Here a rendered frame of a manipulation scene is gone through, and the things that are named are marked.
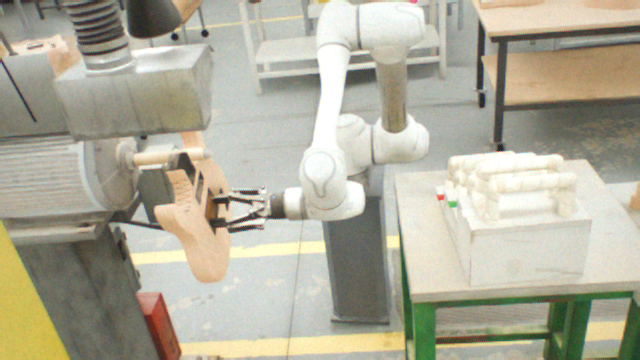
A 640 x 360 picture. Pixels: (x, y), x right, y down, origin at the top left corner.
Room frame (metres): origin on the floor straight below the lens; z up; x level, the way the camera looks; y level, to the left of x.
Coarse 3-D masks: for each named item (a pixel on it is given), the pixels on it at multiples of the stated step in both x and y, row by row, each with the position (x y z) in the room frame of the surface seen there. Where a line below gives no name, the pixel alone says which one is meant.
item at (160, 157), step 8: (152, 152) 1.28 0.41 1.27; (160, 152) 1.27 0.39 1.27; (168, 152) 1.27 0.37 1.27; (176, 152) 1.26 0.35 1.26; (192, 152) 1.25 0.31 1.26; (200, 152) 1.25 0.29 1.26; (136, 160) 1.27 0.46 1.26; (144, 160) 1.26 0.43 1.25; (152, 160) 1.26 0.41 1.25; (160, 160) 1.26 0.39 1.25; (192, 160) 1.25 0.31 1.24; (200, 160) 1.25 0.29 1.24
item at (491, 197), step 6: (486, 192) 1.01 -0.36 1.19; (492, 192) 1.00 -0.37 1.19; (486, 198) 1.01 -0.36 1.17; (492, 198) 1.00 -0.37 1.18; (498, 198) 1.00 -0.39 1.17; (486, 204) 1.01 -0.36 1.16; (492, 204) 1.00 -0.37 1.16; (498, 204) 1.01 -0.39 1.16; (486, 210) 1.01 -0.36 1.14; (492, 210) 1.00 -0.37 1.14; (498, 210) 1.01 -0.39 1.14; (492, 216) 1.00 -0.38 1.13; (486, 222) 1.01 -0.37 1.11; (492, 222) 1.00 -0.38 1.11
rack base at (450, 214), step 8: (448, 192) 1.28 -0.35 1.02; (456, 192) 1.27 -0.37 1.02; (448, 200) 1.24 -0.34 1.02; (456, 200) 1.24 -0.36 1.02; (448, 208) 1.24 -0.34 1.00; (456, 208) 1.20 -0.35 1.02; (448, 216) 1.24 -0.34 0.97; (456, 216) 1.16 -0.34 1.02; (448, 224) 1.24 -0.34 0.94; (456, 224) 1.15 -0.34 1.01; (456, 232) 1.14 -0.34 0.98; (456, 240) 1.14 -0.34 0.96; (456, 248) 1.14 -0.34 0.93
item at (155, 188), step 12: (144, 168) 1.48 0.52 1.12; (156, 168) 1.48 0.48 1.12; (144, 180) 1.48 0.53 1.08; (156, 180) 1.48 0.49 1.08; (168, 180) 1.48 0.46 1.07; (144, 192) 1.48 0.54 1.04; (156, 192) 1.48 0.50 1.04; (168, 192) 1.47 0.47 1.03; (144, 204) 1.48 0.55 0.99; (156, 204) 1.48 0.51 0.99; (168, 204) 1.47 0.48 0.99; (156, 216) 1.48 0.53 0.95; (156, 228) 1.50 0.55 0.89
